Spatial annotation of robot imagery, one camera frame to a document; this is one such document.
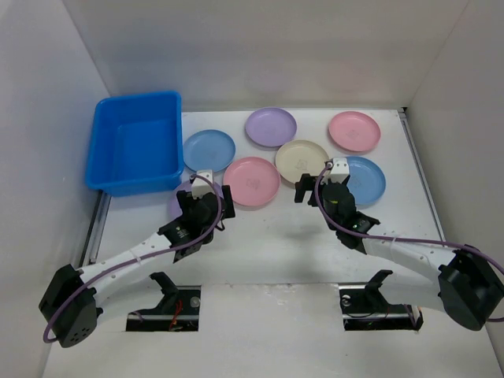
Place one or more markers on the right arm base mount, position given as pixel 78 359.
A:
pixel 364 308

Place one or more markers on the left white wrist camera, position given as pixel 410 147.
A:
pixel 202 183

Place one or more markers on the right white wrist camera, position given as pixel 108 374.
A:
pixel 337 170

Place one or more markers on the left aluminium table rail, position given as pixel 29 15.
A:
pixel 95 231

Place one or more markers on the cream plate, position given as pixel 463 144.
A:
pixel 298 157

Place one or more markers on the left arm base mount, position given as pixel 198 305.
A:
pixel 177 310

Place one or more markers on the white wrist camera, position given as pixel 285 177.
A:
pixel 337 170
pixel 202 183

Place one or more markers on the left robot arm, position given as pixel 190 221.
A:
pixel 77 301

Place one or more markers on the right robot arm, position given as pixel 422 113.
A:
pixel 462 282

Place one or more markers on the pink plate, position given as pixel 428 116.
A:
pixel 354 131
pixel 253 181

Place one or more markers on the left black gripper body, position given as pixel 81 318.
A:
pixel 187 202

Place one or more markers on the light blue plate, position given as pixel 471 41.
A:
pixel 209 149

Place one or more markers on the blue plastic bin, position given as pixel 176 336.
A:
pixel 136 144

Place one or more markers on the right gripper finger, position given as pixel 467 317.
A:
pixel 302 186
pixel 314 189

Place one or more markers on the right aluminium table rail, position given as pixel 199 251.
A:
pixel 406 127

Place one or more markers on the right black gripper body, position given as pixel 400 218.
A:
pixel 305 189

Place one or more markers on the aluminium table rail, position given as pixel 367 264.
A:
pixel 406 127
pixel 95 231

